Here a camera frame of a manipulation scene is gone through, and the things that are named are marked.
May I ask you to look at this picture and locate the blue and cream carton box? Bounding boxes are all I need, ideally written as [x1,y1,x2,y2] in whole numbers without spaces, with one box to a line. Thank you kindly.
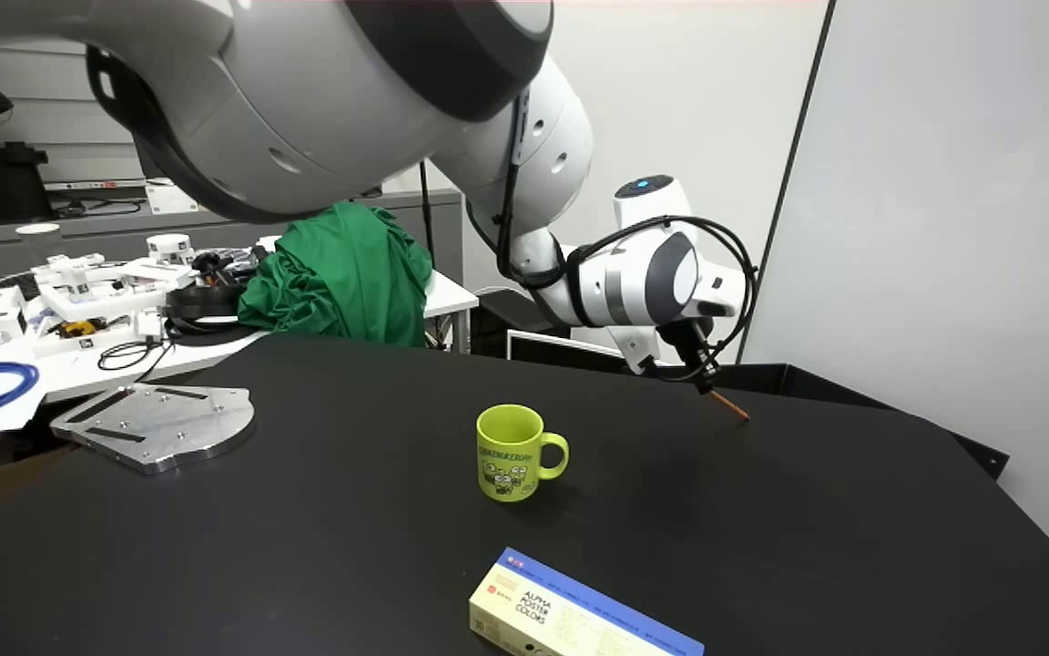
[464,547,710,656]

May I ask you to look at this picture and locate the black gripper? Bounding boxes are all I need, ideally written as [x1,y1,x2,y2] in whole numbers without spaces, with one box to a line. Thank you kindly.
[653,319,727,398]

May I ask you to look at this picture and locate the green cloth heap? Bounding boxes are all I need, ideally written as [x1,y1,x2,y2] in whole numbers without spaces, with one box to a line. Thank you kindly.
[237,198,437,349]

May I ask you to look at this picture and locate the small tool clutter pile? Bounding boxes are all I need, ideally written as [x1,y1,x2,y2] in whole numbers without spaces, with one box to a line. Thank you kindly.
[44,308,137,349]

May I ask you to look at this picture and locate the yellow-green mug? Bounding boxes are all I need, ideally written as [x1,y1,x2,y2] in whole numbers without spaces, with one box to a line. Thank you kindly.
[475,402,574,507]

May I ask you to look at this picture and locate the white parts boxes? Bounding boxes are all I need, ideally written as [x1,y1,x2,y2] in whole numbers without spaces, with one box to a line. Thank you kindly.
[0,231,203,357]

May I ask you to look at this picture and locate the small Allen key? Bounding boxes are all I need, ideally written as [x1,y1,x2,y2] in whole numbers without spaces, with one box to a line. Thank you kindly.
[708,387,754,428]

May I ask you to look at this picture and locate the black cable coil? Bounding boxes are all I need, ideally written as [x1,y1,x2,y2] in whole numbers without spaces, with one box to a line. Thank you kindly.
[94,331,176,379]

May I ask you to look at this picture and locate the thin black pole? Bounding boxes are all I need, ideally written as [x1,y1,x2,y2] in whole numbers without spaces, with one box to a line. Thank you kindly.
[416,157,440,268]

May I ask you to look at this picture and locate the grey metal mounting plate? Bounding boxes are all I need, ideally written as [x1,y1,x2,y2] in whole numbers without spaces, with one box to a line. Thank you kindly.
[46,379,260,479]

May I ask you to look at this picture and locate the black bin with white rim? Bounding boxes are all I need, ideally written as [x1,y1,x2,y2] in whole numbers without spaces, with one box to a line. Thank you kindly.
[501,325,657,372]

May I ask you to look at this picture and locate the white side table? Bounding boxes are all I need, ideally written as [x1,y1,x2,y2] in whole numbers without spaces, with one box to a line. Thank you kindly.
[0,248,481,446]

